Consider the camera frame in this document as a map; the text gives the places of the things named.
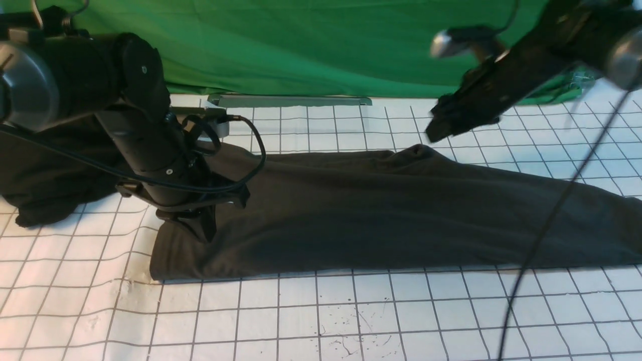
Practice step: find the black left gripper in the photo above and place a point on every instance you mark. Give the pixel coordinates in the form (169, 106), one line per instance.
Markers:
(192, 211)

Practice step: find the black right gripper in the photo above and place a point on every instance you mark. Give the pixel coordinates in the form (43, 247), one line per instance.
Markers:
(486, 92)

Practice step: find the gray long-sleeve top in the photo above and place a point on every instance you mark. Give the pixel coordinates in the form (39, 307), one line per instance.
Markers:
(371, 210)

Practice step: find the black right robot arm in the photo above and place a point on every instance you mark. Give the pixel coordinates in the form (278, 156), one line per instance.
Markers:
(604, 36)

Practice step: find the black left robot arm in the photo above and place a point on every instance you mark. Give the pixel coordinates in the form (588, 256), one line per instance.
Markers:
(82, 113)

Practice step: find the metal binder clip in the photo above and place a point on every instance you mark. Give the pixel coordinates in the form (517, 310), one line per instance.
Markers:
(582, 79)

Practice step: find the gray metal bar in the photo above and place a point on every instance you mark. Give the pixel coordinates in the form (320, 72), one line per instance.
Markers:
(238, 101)

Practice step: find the white grid table cover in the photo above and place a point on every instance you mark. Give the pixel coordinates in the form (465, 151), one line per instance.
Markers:
(80, 289)

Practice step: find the black crumpled garment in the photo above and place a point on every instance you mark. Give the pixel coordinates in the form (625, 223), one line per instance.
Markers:
(47, 187)

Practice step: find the green backdrop cloth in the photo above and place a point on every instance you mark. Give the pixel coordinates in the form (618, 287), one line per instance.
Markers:
(374, 49)

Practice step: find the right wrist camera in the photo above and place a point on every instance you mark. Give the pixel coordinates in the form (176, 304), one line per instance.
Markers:
(481, 41)

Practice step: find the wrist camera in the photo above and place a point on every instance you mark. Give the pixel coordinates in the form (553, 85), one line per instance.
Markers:
(216, 117)
(481, 41)

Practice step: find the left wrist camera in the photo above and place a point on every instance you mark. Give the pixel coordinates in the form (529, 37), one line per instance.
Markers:
(216, 117)

